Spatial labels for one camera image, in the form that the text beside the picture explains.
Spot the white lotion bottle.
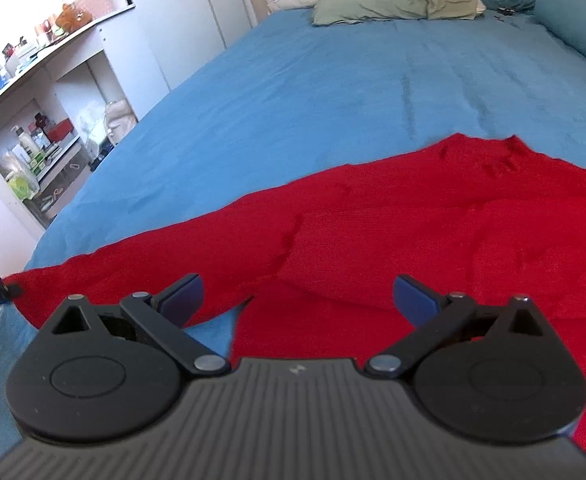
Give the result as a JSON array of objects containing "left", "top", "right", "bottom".
[{"left": 15, "top": 126, "right": 40, "bottom": 157}]

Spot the pink storage basket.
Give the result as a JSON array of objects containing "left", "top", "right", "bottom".
[{"left": 80, "top": 0, "right": 110, "bottom": 20}]

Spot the bed with blue sheet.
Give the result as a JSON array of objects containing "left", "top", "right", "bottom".
[{"left": 0, "top": 4, "right": 586, "bottom": 463}]

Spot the white wardrobe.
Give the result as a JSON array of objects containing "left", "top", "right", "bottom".
[{"left": 112, "top": 0, "right": 256, "bottom": 93}]

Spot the rolled blue duvet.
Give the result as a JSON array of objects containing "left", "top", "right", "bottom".
[{"left": 532, "top": 0, "right": 586, "bottom": 80}]

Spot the white shelf unit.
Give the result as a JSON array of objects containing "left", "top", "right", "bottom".
[{"left": 0, "top": 3, "right": 140, "bottom": 232}]

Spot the red box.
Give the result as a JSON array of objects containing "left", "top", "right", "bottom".
[{"left": 47, "top": 118, "right": 74, "bottom": 142}]

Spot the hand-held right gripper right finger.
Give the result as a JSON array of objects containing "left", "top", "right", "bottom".
[{"left": 364, "top": 273, "right": 562, "bottom": 380}]

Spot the green pillow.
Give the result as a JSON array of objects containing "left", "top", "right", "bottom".
[{"left": 312, "top": 0, "right": 486, "bottom": 27}]

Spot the red knitted sweater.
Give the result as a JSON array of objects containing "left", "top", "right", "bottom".
[{"left": 3, "top": 132, "right": 586, "bottom": 467}]

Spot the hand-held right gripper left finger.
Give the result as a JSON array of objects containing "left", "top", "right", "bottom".
[{"left": 37, "top": 273, "right": 232, "bottom": 380}]

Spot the brown teddy bear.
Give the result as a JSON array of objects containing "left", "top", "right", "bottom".
[{"left": 55, "top": 3, "right": 94, "bottom": 32}]

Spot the green wipes packet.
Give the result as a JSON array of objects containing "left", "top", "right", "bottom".
[{"left": 7, "top": 172, "right": 40, "bottom": 201}]

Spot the white cloth bag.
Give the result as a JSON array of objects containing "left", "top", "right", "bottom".
[{"left": 103, "top": 99, "right": 139, "bottom": 147}]

